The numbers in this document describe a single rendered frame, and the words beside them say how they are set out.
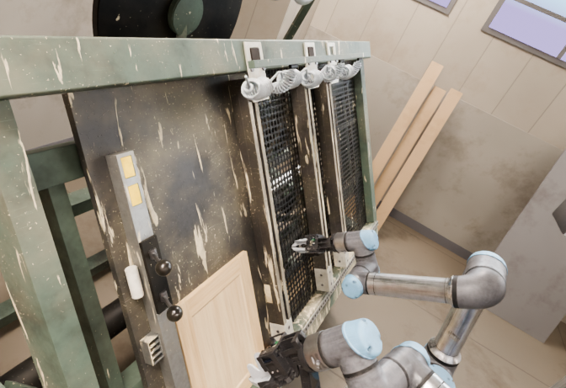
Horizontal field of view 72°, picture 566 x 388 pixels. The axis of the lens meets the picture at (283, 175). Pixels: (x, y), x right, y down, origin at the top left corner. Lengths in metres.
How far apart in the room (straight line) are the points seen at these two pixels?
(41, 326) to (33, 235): 0.19
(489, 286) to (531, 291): 3.41
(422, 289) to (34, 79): 1.13
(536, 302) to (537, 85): 2.14
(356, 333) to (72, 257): 0.65
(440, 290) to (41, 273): 1.03
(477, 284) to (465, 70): 3.46
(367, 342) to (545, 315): 4.07
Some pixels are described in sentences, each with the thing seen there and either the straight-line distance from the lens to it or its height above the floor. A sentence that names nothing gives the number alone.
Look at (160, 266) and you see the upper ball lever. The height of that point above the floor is 1.55.
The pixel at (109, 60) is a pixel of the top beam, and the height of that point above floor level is 1.90.
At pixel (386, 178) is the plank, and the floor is 0.61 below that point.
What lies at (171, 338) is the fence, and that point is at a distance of 1.16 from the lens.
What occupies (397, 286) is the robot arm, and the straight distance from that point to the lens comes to 1.32.
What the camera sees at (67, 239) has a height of 1.50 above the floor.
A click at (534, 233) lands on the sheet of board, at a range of 4.56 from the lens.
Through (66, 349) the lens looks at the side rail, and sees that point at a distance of 0.95.
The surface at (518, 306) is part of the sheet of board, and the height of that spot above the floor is 0.18.
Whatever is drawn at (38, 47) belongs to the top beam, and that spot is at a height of 1.92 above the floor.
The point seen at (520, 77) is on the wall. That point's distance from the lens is 4.58.
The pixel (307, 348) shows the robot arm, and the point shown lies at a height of 1.57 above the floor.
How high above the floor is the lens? 2.22
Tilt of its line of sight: 29 degrees down
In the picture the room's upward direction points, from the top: 25 degrees clockwise
